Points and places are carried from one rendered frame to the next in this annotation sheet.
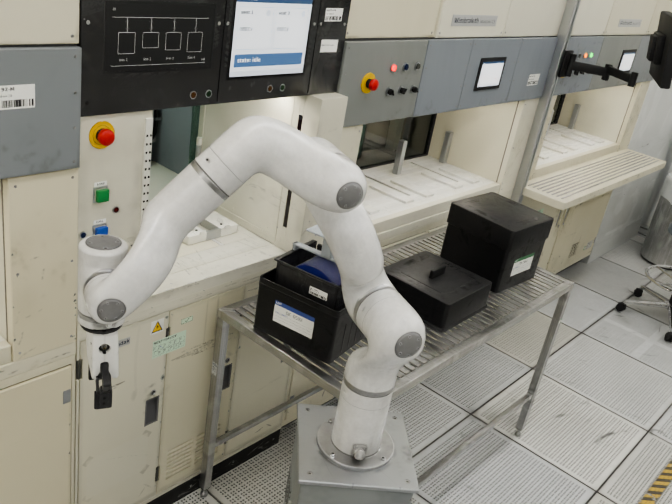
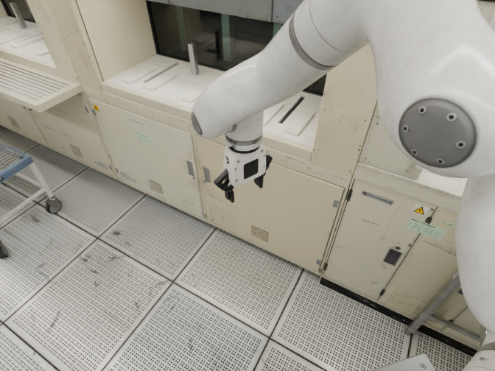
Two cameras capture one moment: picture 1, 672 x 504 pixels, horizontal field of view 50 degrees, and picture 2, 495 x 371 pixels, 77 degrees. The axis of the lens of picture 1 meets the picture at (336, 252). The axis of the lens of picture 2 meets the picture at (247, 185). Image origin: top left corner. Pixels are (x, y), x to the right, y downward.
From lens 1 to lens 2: 112 cm
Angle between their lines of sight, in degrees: 68
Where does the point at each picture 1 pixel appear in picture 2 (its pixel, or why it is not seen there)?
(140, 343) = (400, 210)
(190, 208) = (272, 59)
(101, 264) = not seen: hidden behind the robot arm
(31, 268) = (334, 110)
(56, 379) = (332, 189)
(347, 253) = (462, 259)
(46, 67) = not seen: outside the picture
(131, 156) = not seen: hidden behind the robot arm
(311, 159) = (417, 21)
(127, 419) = (372, 247)
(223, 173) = (303, 19)
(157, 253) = (227, 93)
